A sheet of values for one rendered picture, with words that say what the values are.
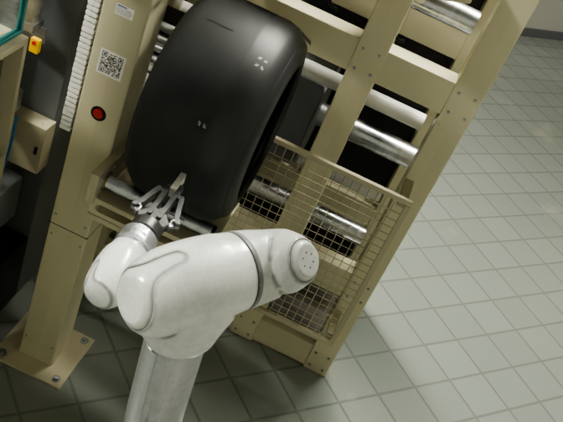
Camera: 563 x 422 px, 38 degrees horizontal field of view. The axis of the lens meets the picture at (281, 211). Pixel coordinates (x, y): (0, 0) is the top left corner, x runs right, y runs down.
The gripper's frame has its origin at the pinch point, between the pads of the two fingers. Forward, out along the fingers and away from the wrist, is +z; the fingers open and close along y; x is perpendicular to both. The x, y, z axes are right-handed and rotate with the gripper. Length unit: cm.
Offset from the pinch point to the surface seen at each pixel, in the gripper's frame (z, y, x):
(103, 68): 25.2, 34.4, -3.2
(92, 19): 28, 41, -14
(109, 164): 17.4, 24.4, 21.1
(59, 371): 8, 23, 115
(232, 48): 22.1, 1.7, -28.7
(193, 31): 22.0, 12.3, -28.3
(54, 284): 14, 33, 78
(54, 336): 11, 28, 100
